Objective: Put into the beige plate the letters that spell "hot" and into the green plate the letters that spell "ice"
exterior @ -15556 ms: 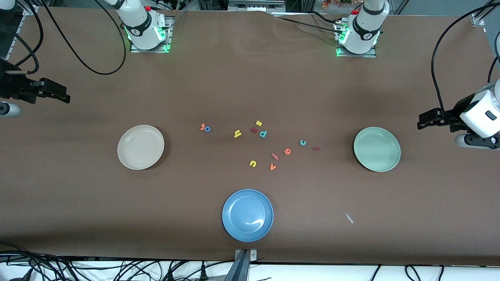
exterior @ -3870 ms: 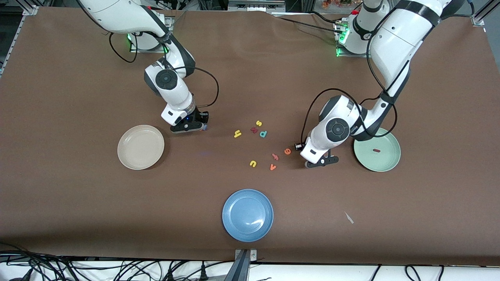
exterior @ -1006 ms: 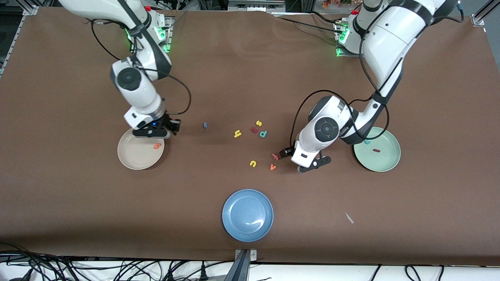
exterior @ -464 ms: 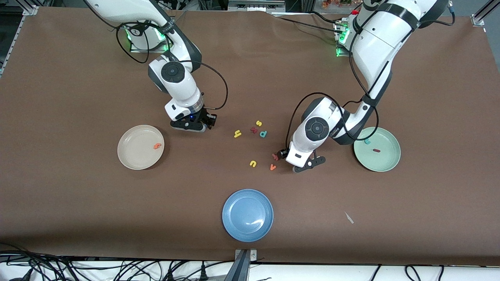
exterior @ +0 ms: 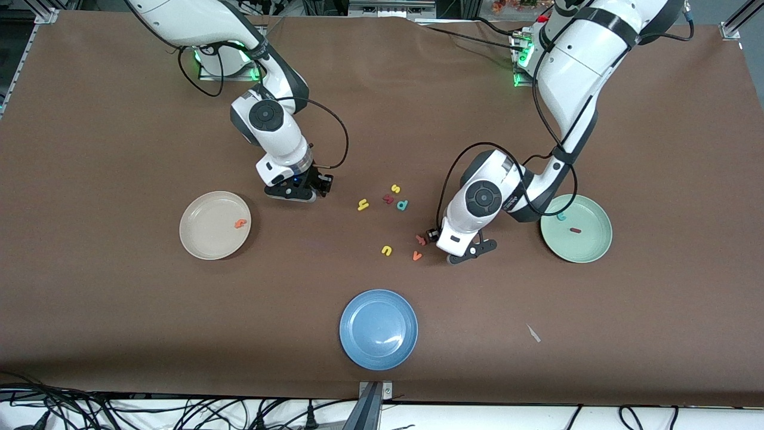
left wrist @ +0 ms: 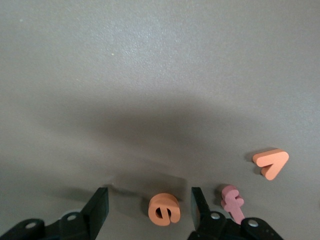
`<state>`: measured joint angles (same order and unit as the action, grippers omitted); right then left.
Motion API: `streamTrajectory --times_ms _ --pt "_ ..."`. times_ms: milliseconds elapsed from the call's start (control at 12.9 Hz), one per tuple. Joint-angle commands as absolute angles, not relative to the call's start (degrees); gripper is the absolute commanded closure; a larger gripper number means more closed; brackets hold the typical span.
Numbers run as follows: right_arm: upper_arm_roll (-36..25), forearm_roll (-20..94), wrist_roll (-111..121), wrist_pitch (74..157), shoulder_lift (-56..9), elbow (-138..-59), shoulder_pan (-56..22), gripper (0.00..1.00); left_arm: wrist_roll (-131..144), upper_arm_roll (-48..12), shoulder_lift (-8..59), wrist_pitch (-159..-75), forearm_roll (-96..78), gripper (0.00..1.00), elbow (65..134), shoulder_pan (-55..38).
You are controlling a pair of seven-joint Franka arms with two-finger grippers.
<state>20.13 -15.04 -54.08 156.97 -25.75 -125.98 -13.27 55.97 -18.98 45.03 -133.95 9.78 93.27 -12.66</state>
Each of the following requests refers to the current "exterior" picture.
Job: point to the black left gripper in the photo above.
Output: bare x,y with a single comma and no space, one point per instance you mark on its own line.
431,233

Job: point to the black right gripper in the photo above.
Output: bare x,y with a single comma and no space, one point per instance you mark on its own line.
315,177

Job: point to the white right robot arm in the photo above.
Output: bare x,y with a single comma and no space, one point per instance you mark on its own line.
197,21

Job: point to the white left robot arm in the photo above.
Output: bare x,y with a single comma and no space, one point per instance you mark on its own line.
579,65

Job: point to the blue round plate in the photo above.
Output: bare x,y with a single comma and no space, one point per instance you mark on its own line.
378,329

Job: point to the beige round plate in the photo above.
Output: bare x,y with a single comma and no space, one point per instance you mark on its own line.
209,233

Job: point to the small white paper scrap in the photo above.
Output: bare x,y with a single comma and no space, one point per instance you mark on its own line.
533,333

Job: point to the green round plate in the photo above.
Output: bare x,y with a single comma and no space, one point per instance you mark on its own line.
588,245

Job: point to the grey power strip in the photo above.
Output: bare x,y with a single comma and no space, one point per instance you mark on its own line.
391,9

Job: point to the brown table cover mat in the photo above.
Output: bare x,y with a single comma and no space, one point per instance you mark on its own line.
119,310

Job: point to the orange background object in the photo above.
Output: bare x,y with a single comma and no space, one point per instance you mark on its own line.
513,5

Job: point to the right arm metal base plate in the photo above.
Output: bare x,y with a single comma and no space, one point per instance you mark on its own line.
209,76

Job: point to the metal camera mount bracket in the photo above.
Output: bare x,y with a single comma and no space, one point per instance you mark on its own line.
387,391

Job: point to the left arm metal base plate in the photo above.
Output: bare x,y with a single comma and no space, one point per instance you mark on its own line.
522,83

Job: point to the aluminium frame profile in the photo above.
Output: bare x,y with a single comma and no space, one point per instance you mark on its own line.
731,30
45,17

